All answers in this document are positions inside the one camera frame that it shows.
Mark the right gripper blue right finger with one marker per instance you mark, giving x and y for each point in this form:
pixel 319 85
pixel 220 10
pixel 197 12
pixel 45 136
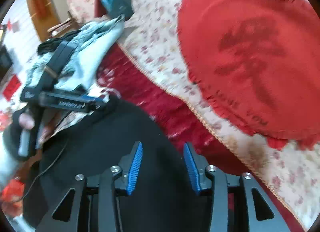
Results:
pixel 196 168

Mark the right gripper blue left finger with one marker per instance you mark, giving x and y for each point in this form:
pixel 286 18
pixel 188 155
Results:
pixel 130 165

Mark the black pants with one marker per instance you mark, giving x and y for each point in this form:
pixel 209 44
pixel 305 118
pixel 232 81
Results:
pixel 88 148

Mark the light blue clothing pile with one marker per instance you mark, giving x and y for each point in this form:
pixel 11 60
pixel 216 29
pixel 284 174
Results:
pixel 91 42

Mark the left hand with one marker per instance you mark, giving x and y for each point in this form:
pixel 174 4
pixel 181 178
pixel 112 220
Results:
pixel 27 122

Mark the wooden door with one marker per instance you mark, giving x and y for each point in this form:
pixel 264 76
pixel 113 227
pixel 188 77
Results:
pixel 43 16

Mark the red and white fleece blanket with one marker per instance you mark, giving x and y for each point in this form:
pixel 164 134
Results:
pixel 160 106

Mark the floral cream quilt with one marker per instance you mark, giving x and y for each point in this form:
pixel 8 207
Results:
pixel 175 44

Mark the teal bag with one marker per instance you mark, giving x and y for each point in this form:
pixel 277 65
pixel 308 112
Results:
pixel 115 8

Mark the red heart-shaped cushion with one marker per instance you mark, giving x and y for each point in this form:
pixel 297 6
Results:
pixel 256 63

